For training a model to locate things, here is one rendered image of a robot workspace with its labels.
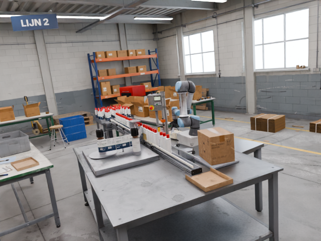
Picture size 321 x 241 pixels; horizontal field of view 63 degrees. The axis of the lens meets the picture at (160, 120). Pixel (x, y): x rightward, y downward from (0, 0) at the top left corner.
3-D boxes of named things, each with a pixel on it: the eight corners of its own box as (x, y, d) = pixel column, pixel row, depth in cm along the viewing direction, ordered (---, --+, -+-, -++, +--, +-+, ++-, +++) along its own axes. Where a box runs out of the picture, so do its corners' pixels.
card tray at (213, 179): (185, 178, 223) (185, 174, 222) (210, 170, 234) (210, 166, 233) (205, 192, 196) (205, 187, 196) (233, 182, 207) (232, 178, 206)
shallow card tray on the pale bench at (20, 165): (10, 165, 317) (10, 162, 316) (31, 158, 332) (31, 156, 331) (17, 171, 292) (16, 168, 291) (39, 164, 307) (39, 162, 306)
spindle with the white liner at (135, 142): (132, 153, 287) (128, 127, 281) (139, 151, 291) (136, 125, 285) (134, 156, 279) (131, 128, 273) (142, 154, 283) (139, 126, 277)
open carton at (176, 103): (154, 121, 493) (151, 101, 486) (173, 115, 525) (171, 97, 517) (167, 123, 464) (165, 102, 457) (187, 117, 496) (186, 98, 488)
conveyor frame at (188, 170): (131, 137, 376) (130, 134, 375) (138, 136, 380) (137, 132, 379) (191, 175, 228) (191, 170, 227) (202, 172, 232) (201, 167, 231)
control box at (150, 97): (150, 109, 314) (149, 93, 311) (164, 108, 311) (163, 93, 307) (148, 111, 305) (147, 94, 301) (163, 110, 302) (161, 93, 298)
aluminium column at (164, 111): (165, 147, 315) (159, 91, 301) (168, 146, 317) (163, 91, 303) (166, 147, 311) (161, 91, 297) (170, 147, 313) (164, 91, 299)
